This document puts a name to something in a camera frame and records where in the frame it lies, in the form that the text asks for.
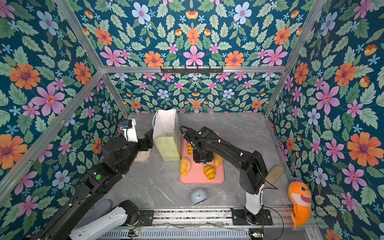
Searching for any orange shark plush toy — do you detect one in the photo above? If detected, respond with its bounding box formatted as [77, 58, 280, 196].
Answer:
[288, 182, 312, 230]

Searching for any pink plastic tray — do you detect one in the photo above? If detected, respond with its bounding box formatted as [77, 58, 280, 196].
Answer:
[180, 140, 225, 185]

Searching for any small sesame bread loaf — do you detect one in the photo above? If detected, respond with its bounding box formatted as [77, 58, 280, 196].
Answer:
[180, 157, 191, 176]

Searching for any tan sponge block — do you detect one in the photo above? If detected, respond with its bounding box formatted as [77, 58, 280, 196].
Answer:
[265, 165, 285, 187]

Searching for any large sesame bread loaf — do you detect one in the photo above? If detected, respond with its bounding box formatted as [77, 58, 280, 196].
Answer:
[214, 153, 223, 168]

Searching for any metal base rail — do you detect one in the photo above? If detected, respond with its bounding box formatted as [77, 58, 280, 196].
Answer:
[101, 205, 323, 240]

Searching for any black hook rail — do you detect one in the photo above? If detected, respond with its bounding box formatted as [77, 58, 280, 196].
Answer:
[160, 67, 224, 74]

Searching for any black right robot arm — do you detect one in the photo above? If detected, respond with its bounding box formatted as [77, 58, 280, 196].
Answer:
[180, 126, 269, 225]

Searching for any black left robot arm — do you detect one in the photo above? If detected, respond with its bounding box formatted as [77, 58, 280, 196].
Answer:
[30, 129, 154, 240]

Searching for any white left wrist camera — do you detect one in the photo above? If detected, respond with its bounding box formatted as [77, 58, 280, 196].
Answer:
[118, 119, 138, 143]

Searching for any yellow croissant left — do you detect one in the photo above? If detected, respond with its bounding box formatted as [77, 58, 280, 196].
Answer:
[187, 143, 194, 155]

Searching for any striped yellow bread roll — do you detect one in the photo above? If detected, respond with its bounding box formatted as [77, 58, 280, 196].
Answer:
[203, 165, 216, 180]

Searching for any pink round alarm clock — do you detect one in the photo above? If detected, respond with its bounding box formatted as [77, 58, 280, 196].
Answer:
[135, 149, 152, 163]

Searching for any green painted paper bag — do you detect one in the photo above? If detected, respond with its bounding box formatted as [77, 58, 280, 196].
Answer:
[152, 109, 182, 162]

